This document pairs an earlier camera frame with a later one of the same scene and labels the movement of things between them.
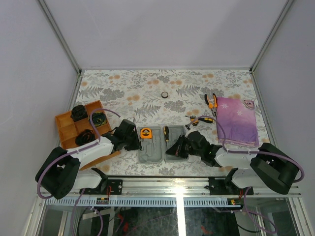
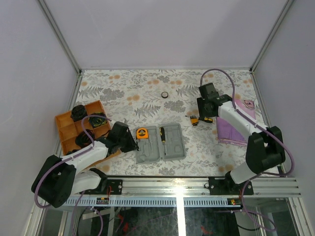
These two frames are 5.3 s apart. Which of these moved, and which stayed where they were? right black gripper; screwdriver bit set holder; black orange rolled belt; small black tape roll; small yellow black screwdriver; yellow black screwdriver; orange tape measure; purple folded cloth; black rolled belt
Moved: yellow black screwdriver; right black gripper; orange tape measure
Stayed: small yellow black screwdriver; purple folded cloth; screwdriver bit set holder; small black tape roll; black rolled belt; black orange rolled belt
